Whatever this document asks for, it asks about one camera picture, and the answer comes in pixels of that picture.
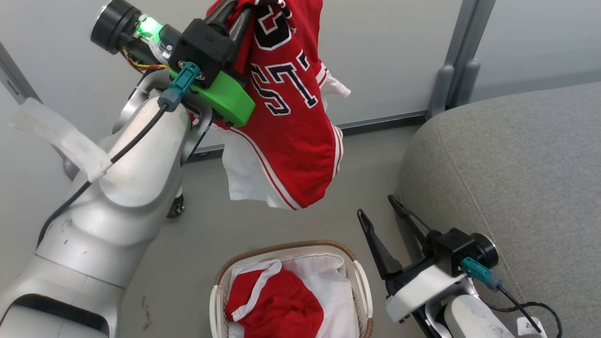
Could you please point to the grey fabric sofa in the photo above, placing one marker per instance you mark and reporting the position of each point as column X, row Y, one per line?
column 516, row 188

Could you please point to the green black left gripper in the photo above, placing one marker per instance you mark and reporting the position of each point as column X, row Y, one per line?
column 230, row 101

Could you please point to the grey partition bottom rail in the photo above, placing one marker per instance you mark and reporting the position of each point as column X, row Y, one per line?
column 375, row 123

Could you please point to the white laundry basket brown rim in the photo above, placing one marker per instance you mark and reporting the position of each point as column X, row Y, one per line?
column 362, row 287

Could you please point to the white basket liner cloth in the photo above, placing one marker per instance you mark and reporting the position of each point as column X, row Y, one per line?
column 328, row 281

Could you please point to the grey single partition post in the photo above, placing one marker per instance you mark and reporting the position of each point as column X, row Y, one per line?
column 16, row 80

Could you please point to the red basketball jersey white trim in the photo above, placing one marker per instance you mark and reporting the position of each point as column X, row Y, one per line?
column 277, row 305

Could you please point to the black caster wheel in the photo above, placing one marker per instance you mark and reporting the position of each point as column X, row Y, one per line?
column 176, row 206

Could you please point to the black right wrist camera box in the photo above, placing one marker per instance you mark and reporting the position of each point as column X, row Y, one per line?
column 460, row 249

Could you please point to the grey double partition post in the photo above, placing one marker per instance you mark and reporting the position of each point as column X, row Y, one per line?
column 458, row 61

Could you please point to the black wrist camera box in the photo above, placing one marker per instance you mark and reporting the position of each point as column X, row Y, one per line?
column 202, row 47
column 460, row 249

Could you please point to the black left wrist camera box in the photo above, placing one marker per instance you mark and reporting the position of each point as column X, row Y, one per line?
column 202, row 47

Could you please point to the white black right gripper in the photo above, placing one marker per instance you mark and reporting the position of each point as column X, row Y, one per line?
column 418, row 291

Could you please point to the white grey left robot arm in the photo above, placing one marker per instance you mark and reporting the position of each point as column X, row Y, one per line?
column 127, row 188

